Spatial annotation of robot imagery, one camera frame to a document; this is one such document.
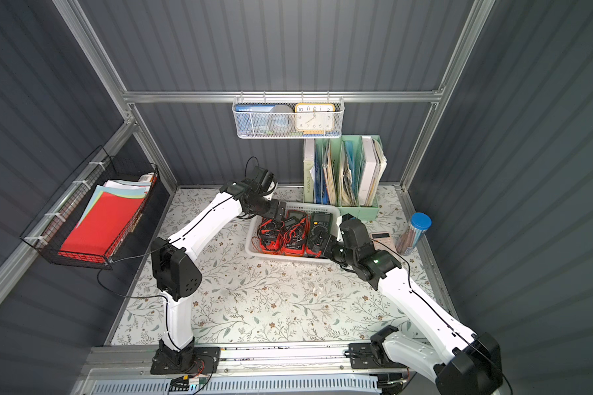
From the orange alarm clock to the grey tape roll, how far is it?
0.08 ft

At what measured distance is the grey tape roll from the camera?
34.5 inches

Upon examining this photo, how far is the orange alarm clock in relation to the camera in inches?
35.0

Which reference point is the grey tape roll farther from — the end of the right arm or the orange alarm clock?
the end of the right arm

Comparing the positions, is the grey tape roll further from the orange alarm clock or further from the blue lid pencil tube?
the blue lid pencil tube
